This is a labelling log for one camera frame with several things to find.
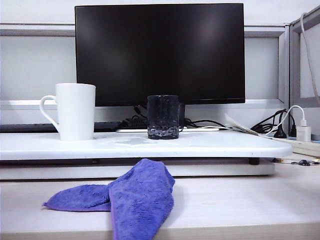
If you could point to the black textured glass cup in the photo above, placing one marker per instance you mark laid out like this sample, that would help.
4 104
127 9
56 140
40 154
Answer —
162 117

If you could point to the wide grey aluminium partition frame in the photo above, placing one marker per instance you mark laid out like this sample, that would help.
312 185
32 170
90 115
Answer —
262 31

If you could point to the small black metal clip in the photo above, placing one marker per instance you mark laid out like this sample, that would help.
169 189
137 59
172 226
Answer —
303 162

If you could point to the black power adapter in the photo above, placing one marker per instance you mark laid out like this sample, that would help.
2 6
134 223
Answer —
135 123

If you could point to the black round power plug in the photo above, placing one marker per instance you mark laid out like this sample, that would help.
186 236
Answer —
280 133

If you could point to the stack of paper leaflets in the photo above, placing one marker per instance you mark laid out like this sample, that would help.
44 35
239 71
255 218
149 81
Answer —
240 126

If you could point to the white monitor stand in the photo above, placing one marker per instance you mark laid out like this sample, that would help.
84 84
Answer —
200 129

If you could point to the purple microfibre cloth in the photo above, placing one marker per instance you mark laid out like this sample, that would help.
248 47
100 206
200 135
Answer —
140 200

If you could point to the white USB charger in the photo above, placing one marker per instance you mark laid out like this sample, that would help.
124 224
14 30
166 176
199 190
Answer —
303 133

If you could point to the beige power strip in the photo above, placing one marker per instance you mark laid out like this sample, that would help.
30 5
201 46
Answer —
305 148

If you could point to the white base board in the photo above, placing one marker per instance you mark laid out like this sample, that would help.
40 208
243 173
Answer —
212 170

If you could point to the white ceramic mug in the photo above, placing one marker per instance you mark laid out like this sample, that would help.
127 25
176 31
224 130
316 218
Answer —
75 112

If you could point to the black board foot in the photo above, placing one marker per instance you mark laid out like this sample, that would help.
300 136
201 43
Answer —
254 161

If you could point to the white raised board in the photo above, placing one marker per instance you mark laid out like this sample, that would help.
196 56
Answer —
212 147

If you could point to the black computer monitor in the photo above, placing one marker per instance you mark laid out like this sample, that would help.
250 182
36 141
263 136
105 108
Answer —
162 50

